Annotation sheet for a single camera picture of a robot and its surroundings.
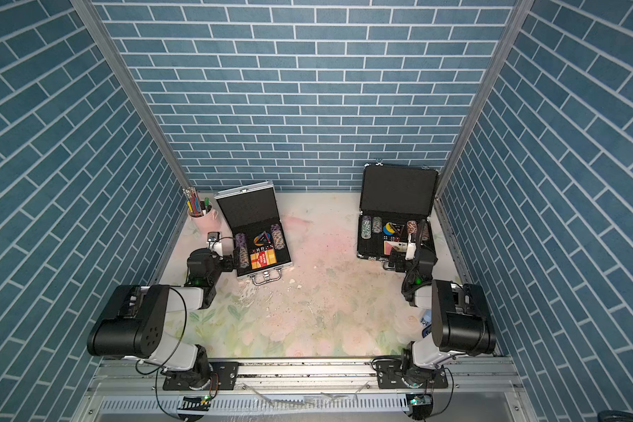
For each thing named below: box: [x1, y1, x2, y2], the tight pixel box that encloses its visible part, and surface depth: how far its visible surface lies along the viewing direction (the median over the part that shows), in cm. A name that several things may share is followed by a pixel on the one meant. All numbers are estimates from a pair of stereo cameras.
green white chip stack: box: [360, 215, 372, 241], surface depth 107 cm
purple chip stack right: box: [270, 223, 286, 250], surface depth 104 cm
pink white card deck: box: [383, 240, 408, 255], surface depth 104 cm
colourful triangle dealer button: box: [253, 230, 272, 248], surface depth 104 cm
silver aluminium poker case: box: [213, 181, 293, 286], surface depth 98 cm
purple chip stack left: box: [234, 232, 250, 270], surface depth 101 cm
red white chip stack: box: [406, 219, 418, 240], surface depth 107 cm
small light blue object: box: [420, 309, 433, 339], surface depth 84 cm
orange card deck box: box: [249, 248, 277, 270], surface depth 98 cm
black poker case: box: [356, 162, 439, 269], surface depth 107 cm
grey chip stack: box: [371, 216, 383, 233], surface depth 107 cm
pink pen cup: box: [187, 201, 222, 235], surface depth 104 cm
